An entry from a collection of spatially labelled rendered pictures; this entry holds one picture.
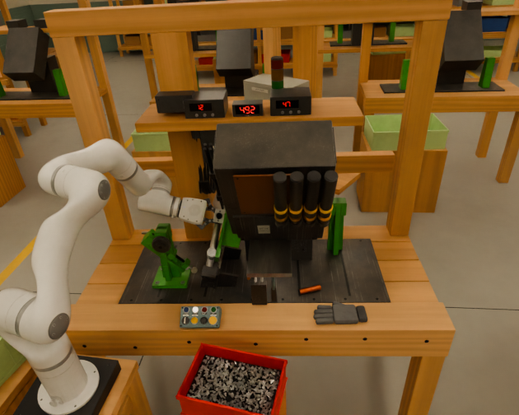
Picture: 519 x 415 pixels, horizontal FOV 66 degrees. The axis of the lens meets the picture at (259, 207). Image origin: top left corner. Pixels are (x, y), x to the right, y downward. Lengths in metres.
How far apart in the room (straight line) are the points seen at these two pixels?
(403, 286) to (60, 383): 1.31
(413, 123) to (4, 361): 1.83
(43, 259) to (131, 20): 0.94
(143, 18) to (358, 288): 1.35
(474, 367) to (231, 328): 1.65
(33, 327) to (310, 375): 1.70
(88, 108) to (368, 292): 1.39
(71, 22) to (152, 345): 1.27
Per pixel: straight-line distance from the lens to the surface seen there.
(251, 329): 1.57
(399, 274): 1.87
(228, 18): 1.65
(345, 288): 1.73
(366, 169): 1.97
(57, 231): 1.25
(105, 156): 1.33
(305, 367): 2.58
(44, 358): 1.38
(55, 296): 1.25
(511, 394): 2.77
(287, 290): 1.71
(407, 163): 1.90
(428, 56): 1.76
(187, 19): 1.67
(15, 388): 1.84
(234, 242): 1.60
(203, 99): 1.65
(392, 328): 1.61
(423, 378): 1.88
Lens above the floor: 2.08
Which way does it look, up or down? 32 degrees down
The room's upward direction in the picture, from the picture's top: 3 degrees counter-clockwise
